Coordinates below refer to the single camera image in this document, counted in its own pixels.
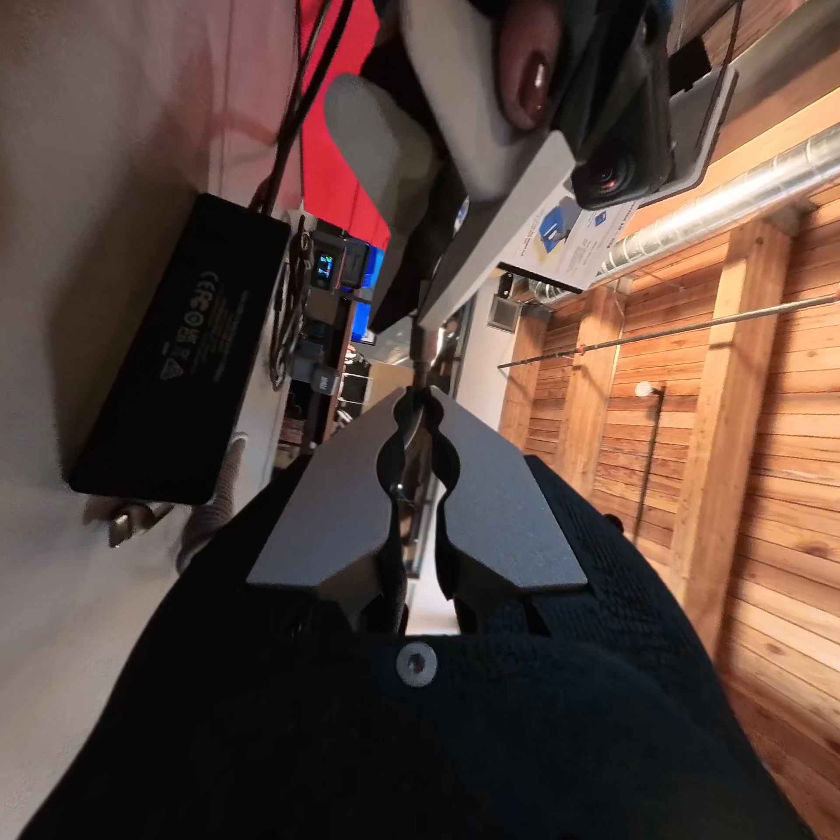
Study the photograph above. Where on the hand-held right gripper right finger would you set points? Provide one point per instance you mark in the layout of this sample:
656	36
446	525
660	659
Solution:
512	518

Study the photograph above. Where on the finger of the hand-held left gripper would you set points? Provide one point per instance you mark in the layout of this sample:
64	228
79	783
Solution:
499	210

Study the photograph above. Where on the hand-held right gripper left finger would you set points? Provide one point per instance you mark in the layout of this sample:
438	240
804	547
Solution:
321	518

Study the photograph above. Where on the person's left hand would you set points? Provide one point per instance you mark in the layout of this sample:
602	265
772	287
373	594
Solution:
525	52

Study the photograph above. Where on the white printed poster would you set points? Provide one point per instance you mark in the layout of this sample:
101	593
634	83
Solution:
571	249

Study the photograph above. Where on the small device with lit display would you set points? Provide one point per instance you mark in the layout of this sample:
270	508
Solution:
325	266

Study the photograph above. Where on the white light bulb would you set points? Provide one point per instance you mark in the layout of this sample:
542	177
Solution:
644	389

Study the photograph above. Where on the black flat rectangular device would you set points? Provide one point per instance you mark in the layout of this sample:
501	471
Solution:
177	348

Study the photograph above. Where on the wall vent grille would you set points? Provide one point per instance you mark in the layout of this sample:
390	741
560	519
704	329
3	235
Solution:
504	313

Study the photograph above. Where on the silver ventilation duct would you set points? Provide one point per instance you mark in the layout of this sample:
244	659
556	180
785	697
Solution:
722	202

